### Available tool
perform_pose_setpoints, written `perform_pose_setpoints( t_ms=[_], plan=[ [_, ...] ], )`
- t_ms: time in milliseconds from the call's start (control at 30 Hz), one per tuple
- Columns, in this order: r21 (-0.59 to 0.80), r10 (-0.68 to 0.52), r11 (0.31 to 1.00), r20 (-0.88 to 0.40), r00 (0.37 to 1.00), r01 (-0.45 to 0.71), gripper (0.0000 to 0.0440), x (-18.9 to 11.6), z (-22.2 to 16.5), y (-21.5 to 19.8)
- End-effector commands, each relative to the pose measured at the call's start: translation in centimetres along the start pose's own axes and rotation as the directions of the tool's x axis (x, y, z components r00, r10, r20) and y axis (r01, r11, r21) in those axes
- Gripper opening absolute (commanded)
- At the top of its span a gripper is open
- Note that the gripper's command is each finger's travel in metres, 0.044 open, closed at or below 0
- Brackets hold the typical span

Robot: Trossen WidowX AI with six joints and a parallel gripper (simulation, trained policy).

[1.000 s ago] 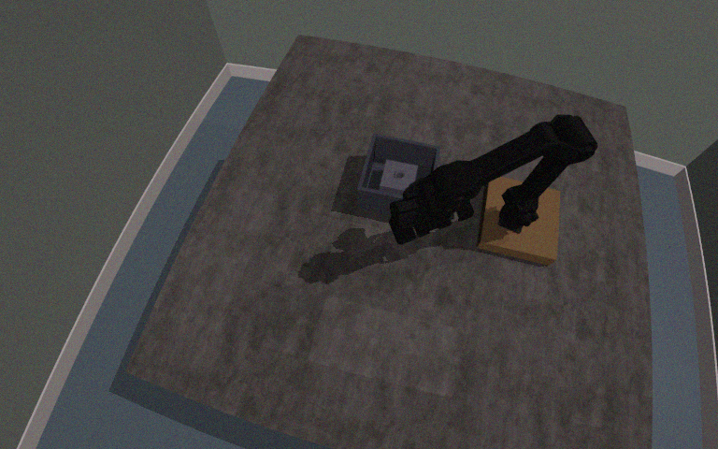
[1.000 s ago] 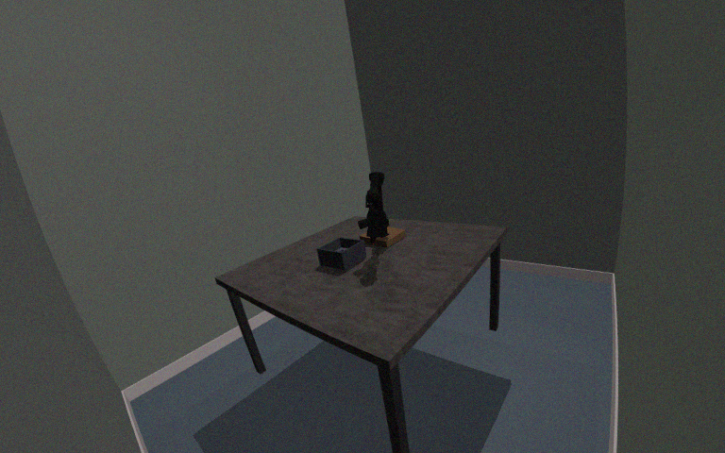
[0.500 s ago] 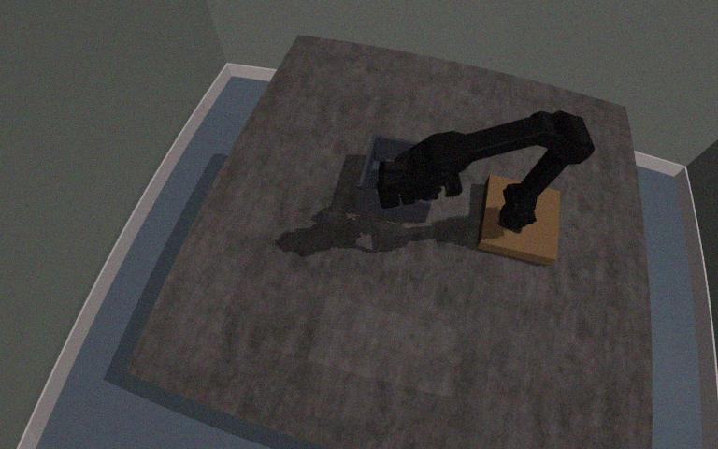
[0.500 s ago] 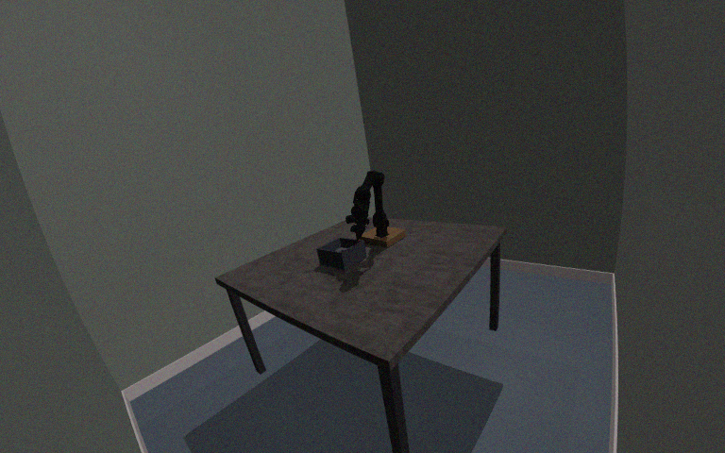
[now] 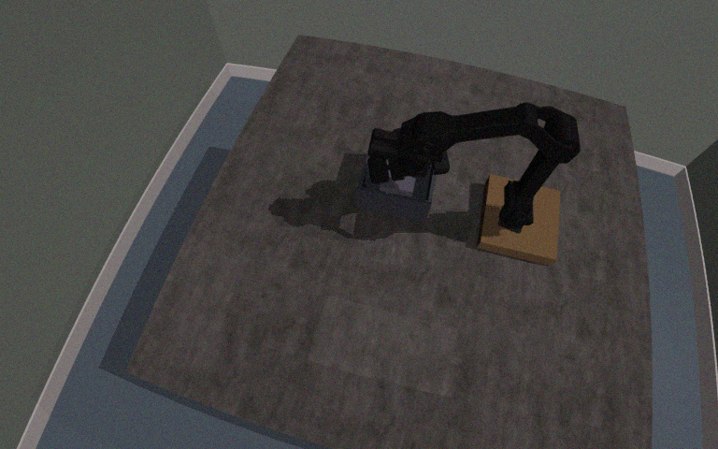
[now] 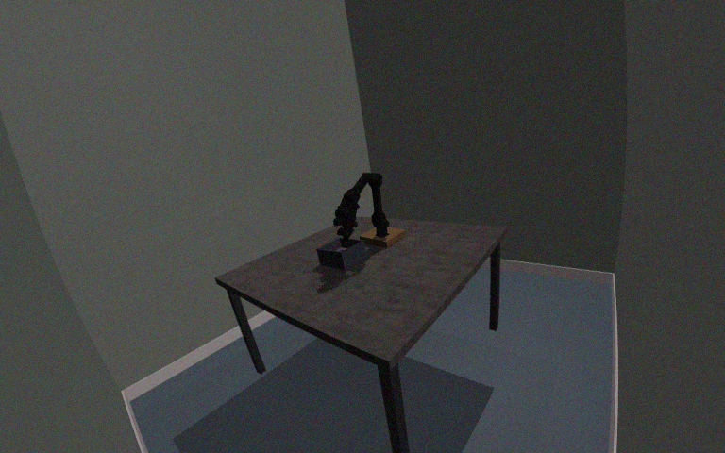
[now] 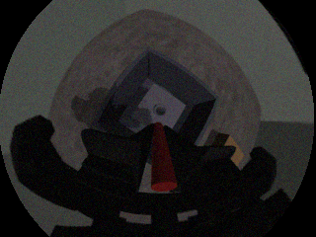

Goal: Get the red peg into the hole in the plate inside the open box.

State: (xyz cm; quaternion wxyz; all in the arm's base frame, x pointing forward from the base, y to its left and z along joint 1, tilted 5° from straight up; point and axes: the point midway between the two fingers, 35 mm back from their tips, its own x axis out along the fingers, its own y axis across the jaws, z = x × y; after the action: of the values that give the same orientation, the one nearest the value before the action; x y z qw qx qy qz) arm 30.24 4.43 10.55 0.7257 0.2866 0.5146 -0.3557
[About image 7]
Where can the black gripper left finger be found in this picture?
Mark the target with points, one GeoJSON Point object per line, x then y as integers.
{"type": "Point", "coordinates": [130, 150]}

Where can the red peg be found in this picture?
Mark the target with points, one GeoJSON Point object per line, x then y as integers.
{"type": "Point", "coordinates": [162, 170]}

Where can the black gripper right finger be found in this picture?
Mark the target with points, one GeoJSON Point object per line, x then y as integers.
{"type": "Point", "coordinates": [187, 157]}

